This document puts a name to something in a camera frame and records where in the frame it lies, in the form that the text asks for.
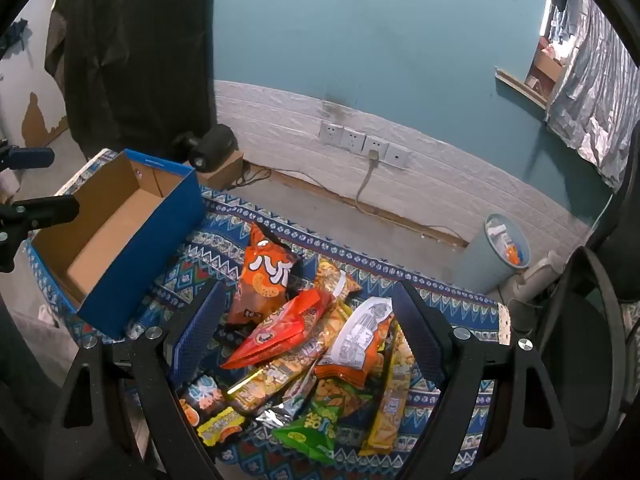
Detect small blue snack packet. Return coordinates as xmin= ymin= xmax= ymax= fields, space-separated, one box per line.
xmin=179 ymin=374 xmax=227 ymax=426

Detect blue patterned tablecloth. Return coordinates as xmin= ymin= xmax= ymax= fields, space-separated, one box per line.
xmin=25 ymin=149 xmax=511 ymax=480

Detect black office chair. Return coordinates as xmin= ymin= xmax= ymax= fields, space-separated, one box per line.
xmin=510 ymin=122 xmax=640 ymax=448

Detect black round device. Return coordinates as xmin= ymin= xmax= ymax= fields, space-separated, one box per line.
xmin=172 ymin=124 xmax=236 ymax=170

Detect grey plug with cable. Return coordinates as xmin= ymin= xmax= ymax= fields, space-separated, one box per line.
xmin=355 ymin=150 xmax=381 ymax=211

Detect silver foil snack packet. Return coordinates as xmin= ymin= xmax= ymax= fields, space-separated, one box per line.
xmin=255 ymin=395 xmax=321 ymax=428

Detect silver curtain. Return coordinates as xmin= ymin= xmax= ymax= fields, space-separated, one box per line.
xmin=545 ymin=0 xmax=640 ymax=191

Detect black cable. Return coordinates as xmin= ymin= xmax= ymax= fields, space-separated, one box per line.
xmin=235 ymin=162 xmax=271 ymax=188

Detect wooden window sill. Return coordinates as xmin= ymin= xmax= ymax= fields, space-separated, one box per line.
xmin=495 ymin=66 xmax=548 ymax=108

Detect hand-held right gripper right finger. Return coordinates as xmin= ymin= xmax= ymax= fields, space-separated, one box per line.
xmin=391 ymin=279 xmax=576 ymax=480

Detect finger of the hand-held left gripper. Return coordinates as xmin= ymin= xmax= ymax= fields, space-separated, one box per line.
xmin=0 ymin=144 xmax=56 ymax=171
xmin=0 ymin=194 xmax=81 ymax=273

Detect orange white-label snack bag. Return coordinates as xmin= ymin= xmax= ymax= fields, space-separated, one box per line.
xmin=315 ymin=297 xmax=401 ymax=386

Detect small yellow snack packet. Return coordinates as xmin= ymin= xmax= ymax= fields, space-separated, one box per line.
xmin=197 ymin=406 xmax=251 ymax=446

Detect dark curtain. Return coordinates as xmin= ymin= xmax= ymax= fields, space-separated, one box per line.
xmin=45 ymin=0 xmax=218 ymax=158

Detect white pipe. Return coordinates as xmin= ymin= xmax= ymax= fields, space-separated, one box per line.
xmin=500 ymin=250 xmax=566 ymax=311

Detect long yellow snack packet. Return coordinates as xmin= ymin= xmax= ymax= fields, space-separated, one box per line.
xmin=227 ymin=259 xmax=363 ymax=413
xmin=360 ymin=330 xmax=416 ymax=456

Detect small brown cardboard box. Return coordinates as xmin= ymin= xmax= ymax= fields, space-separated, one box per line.
xmin=197 ymin=150 xmax=245 ymax=191

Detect red snack bag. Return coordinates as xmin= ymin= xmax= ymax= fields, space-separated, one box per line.
xmin=220 ymin=287 xmax=336 ymax=371

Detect green snack bag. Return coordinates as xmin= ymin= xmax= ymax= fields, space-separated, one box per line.
xmin=272 ymin=380 xmax=351 ymax=463

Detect dark hanging clothes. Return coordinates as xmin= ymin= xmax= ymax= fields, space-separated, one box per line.
xmin=544 ymin=0 xmax=586 ymax=56

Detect grey trash bin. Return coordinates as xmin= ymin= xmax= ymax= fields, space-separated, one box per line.
xmin=452 ymin=212 xmax=531 ymax=293

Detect blue cardboard box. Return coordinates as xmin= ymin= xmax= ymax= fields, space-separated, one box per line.
xmin=27 ymin=148 xmax=206 ymax=339

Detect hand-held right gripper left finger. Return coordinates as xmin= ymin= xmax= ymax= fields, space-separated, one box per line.
xmin=44 ymin=277 xmax=228 ymax=480

